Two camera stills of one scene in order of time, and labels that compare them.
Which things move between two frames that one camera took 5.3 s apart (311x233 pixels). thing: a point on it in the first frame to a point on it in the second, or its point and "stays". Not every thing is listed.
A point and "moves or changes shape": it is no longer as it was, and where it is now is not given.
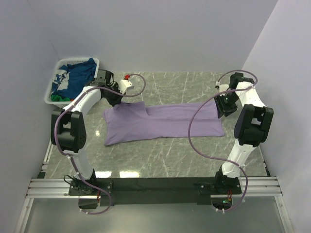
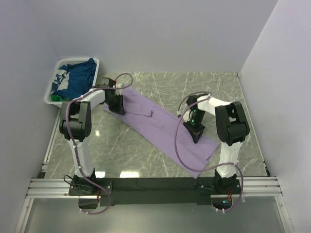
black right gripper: [221, 108] to [195, 133]
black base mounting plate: [152, 191] stays
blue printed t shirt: [70, 80] stays
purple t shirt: [129, 121] moves or changes shape
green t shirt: [57, 98] stays
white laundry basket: [47, 98] stays
